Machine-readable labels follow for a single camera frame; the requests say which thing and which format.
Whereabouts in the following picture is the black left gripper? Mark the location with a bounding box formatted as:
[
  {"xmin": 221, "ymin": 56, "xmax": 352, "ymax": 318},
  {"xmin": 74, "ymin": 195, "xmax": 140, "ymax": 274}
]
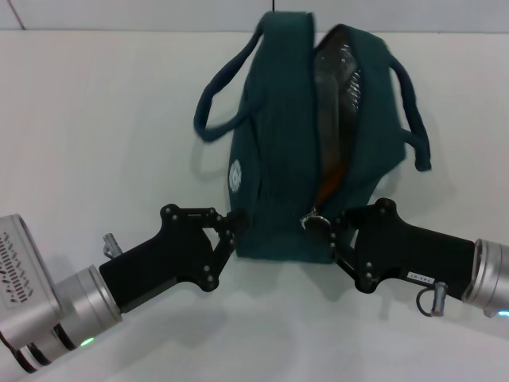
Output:
[{"xmin": 98, "ymin": 203, "xmax": 251, "ymax": 314}]

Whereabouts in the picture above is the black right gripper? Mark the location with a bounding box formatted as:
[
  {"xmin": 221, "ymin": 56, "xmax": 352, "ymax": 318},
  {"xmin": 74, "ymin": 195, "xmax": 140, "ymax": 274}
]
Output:
[{"xmin": 303, "ymin": 197, "xmax": 477, "ymax": 302}]

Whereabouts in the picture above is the yellow banana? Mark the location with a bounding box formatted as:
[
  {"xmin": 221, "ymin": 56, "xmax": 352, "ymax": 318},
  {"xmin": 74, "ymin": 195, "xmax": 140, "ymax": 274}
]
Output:
[{"xmin": 317, "ymin": 166, "xmax": 344, "ymax": 205}]

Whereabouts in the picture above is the dark teal fabric lunch bag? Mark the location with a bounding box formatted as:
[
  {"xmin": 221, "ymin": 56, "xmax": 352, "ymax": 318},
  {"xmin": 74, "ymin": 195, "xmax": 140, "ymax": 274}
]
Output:
[{"xmin": 193, "ymin": 10, "xmax": 433, "ymax": 264}]

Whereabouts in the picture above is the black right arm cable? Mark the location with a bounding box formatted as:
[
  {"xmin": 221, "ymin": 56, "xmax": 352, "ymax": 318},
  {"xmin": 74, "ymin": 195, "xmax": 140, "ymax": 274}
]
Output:
[{"xmin": 415, "ymin": 286, "xmax": 437, "ymax": 318}]

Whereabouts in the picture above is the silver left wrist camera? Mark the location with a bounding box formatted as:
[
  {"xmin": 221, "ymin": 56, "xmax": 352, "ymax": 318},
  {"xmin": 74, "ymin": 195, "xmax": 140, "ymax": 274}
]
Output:
[{"xmin": 0, "ymin": 213, "xmax": 65, "ymax": 352}]

